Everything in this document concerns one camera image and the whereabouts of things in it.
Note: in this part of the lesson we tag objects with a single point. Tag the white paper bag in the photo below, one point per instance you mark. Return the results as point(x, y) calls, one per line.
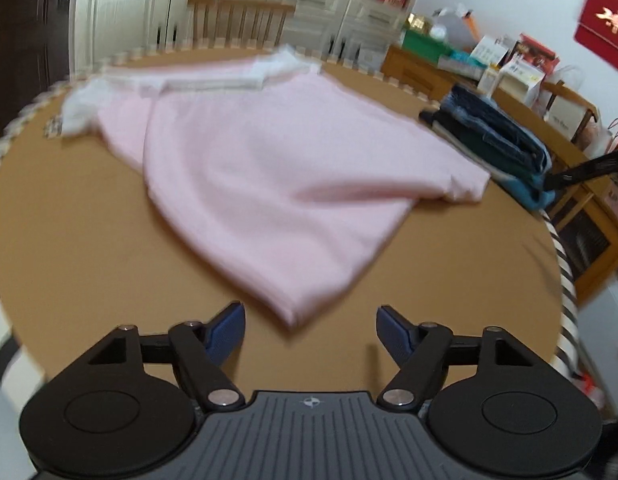
point(569, 117)

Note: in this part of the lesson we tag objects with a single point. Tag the wooden sideboard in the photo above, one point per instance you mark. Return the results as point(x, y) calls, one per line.
point(419, 72)

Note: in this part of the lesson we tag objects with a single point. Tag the checkered marker sticker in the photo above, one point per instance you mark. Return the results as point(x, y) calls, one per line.
point(54, 126)

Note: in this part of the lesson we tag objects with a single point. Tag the wooden spindle-back chair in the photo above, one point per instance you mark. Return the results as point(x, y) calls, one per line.
point(239, 7)

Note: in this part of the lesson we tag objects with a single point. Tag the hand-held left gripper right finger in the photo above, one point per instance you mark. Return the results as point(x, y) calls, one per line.
point(395, 331)

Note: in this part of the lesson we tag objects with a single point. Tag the teal cloth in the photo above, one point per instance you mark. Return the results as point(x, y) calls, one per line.
point(526, 192)

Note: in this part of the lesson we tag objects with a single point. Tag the folded dark green garment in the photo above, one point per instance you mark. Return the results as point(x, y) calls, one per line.
point(484, 154)

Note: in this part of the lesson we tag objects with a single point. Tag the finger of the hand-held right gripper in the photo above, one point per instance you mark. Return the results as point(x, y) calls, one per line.
point(589, 170)

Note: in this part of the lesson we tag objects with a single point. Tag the red gift box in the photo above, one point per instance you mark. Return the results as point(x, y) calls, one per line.
point(604, 15)

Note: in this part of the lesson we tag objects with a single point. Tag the white cardboard box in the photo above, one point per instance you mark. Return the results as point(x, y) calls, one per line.
point(489, 52)
point(521, 82)

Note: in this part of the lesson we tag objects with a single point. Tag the folded black garment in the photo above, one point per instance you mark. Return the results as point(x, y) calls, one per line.
point(439, 120)

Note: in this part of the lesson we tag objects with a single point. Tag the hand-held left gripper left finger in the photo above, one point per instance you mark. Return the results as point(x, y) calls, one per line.
point(224, 331)

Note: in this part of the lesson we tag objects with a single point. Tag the teal flat box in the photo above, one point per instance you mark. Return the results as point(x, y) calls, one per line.
point(461, 62)

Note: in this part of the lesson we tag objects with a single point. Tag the folded blue jeans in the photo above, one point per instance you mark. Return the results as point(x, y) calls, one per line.
point(489, 117)

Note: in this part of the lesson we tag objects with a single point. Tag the red printed box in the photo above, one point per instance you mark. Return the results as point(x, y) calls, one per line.
point(536, 52)

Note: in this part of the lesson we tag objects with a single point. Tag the pink and white t-shirt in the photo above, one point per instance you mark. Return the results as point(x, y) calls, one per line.
point(269, 175)

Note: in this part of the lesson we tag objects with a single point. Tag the white cabinet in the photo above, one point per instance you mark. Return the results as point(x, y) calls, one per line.
point(119, 10)

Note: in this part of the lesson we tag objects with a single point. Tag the dark brown wooden door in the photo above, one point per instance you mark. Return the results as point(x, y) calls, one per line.
point(24, 20)

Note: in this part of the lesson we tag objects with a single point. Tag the white and orange bag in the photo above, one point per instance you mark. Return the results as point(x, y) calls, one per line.
point(456, 25)

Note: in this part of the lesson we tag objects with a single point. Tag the green box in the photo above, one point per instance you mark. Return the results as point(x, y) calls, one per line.
point(424, 42)

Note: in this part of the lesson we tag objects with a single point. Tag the gold packet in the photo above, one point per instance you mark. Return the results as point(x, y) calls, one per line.
point(418, 22)

